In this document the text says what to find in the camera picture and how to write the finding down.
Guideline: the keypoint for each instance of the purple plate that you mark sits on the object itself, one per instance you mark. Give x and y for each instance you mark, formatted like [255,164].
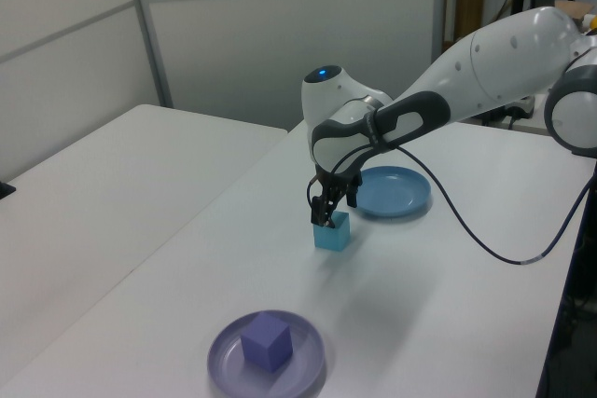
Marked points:
[303,365]

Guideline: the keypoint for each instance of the small black bracket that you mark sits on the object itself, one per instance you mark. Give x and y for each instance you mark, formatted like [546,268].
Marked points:
[6,190]

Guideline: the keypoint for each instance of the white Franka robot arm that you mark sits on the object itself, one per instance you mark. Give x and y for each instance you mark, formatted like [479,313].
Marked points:
[494,62]

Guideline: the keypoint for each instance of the blue plate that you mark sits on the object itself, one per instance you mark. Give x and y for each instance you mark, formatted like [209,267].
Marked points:
[396,193]

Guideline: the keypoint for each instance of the cyan foam cube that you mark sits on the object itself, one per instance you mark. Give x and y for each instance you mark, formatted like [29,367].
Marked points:
[332,239]

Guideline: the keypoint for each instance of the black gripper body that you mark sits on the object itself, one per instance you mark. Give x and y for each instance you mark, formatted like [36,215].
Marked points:
[338,179]

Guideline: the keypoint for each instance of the grey partition post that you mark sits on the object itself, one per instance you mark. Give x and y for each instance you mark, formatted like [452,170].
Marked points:
[149,30]
[440,2]

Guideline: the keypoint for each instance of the purple foam cube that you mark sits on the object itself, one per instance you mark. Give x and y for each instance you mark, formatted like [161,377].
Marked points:
[266,344]

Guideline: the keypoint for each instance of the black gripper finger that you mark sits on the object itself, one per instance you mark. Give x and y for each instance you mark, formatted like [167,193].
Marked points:
[323,211]
[352,195]

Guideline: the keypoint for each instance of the brown cardboard panel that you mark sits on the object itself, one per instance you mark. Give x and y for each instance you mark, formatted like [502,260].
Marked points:
[470,4]

